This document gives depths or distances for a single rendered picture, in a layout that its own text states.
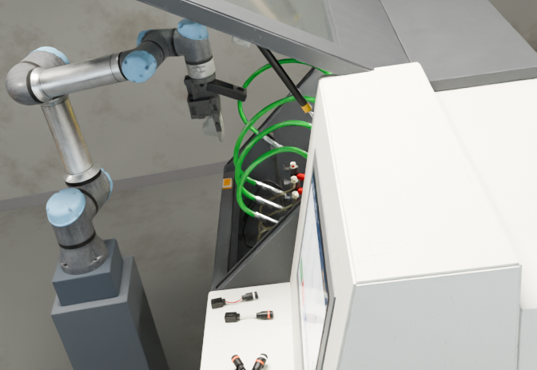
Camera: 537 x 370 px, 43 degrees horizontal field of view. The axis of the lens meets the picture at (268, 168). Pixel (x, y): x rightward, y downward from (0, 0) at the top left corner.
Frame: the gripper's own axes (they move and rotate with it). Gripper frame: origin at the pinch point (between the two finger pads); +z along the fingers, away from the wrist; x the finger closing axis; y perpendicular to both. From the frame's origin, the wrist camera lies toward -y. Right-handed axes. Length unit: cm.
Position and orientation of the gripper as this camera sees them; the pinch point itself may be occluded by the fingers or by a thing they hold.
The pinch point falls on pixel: (223, 137)
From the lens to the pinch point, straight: 197.8
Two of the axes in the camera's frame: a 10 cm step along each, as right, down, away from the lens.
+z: 1.5, 8.5, 5.1
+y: -9.9, 1.3, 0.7
